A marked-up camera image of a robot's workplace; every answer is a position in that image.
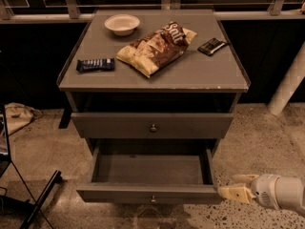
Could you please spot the black tripod stand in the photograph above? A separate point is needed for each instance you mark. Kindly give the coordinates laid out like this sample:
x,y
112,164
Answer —
x,y
29,208

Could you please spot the grey drawer cabinet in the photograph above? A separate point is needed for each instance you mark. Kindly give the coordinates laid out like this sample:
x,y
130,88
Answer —
x,y
193,84

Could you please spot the white paper bowl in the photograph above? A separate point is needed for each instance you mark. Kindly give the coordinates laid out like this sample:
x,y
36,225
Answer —
x,y
122,24

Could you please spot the metal window railing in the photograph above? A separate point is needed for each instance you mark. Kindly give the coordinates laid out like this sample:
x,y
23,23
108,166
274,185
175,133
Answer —
x,y
78,11

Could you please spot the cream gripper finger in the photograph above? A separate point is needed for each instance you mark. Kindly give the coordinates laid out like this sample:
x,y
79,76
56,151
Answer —
x,y
244,179
238,192

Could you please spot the blue snack bar wrapper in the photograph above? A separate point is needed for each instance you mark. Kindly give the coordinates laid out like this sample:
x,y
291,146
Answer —
x,y
95,65

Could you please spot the grey drawer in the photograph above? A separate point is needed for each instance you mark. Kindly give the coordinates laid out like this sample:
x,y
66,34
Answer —
x,y
151,125
151,171

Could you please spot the black chocolate bar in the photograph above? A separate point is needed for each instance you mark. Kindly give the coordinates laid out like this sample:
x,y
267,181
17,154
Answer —
x,y
212,46

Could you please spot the beige cloth bag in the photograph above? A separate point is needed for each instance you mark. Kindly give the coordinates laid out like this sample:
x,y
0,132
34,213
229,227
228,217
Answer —
x,y
19,115

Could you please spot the brown yellow chip bag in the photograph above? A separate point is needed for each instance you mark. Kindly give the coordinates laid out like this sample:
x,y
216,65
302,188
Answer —
x,y
157,49

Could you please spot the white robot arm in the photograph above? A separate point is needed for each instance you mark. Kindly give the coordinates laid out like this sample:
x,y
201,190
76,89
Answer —
x,y
290,194

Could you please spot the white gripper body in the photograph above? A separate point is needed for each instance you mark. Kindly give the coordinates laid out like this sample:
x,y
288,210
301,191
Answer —
x,y
264,191

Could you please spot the grey top drawer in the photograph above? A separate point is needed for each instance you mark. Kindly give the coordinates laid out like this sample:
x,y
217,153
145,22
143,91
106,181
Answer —
x,y
151,125

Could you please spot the white slanted post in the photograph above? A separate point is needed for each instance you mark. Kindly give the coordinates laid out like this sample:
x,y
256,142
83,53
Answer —
x,y
290,82

